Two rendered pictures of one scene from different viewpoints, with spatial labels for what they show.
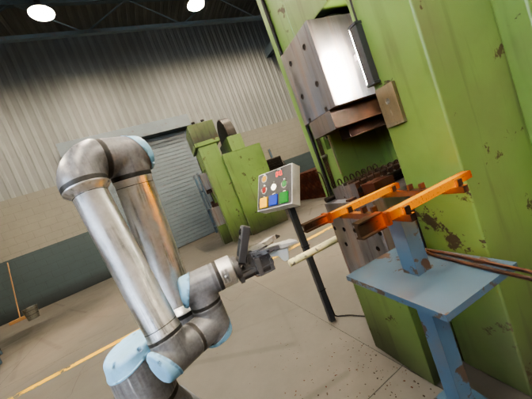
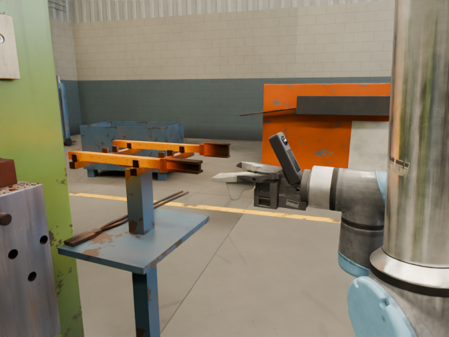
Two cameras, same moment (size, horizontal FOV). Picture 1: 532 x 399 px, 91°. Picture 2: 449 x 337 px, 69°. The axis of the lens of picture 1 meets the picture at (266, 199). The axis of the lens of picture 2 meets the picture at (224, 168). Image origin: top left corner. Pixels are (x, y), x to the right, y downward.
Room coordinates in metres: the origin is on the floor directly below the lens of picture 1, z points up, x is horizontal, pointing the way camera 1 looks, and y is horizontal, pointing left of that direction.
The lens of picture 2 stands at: (1.43, 0.47, 1.14)
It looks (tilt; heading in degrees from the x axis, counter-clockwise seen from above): 13 degrees down; 221
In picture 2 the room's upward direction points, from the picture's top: straight up
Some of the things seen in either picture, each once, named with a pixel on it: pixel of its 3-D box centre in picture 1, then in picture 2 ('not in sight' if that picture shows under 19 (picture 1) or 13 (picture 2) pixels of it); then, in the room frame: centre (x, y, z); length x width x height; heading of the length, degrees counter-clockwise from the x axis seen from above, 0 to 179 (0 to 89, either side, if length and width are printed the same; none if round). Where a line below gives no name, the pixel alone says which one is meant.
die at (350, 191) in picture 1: (374, 178); not in sight; (1.43, -0.60, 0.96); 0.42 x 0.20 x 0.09; 109
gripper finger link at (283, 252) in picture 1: (283, 251); (251, 174); (0.78, 0.00, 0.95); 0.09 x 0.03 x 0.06; 71
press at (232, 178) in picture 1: (242, 172); not in sight; (6.64, 0.31, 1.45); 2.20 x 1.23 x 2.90; 114
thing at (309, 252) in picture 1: (317, 248); not in sight; (1.65, -0.20, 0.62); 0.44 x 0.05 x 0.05; 109
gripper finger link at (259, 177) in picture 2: not in sight; (255, 176); (0.86, 0.07, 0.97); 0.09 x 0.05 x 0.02; 143
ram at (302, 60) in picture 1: (342, 66); not in sight; (1.39, -0.61, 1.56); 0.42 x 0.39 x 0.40; 109
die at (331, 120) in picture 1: (352, 115); not in sight; (1.43, -0.60, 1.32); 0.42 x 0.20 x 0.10; 109
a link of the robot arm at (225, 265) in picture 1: (227, 271); (320, 186); (0.78, 0.19, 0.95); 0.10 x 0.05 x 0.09; 17
